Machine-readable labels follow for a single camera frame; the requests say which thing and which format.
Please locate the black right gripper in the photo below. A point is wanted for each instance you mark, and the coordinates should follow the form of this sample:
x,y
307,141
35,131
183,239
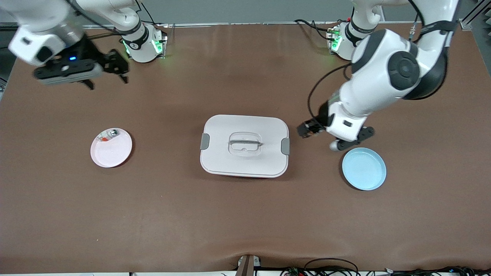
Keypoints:
x,y
91,52

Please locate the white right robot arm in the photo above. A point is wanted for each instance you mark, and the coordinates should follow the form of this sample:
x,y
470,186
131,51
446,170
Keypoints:
x,y
46,23

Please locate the gray lunch box latch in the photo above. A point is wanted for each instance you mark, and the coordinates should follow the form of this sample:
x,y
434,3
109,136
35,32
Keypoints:
x,y
285,146
205,141

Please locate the aluminium frame profile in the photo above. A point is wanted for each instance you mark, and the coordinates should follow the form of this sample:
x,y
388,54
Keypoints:
x,y
473,15

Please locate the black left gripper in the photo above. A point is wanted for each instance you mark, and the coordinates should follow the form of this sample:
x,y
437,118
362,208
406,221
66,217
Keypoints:
x,y
319,122

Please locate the pink round plate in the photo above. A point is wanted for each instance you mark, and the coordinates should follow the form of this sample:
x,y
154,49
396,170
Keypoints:
x,y
111,153

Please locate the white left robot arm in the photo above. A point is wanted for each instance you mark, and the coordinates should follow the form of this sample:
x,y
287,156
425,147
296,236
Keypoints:
x,y
383,76

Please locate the light blue round plate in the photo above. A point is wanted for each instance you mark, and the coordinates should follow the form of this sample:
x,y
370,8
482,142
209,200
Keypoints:
x,y
364,168

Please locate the white lunch box with lid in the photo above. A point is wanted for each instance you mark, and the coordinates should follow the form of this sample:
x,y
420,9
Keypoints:
x,y
245,165

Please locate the small silver green component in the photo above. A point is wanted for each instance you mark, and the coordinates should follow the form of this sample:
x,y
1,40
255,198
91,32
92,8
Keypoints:
x,y
113,133

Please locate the metal table edge bracket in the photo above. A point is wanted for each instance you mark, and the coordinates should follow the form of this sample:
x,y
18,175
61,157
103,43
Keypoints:
x,y
247,265

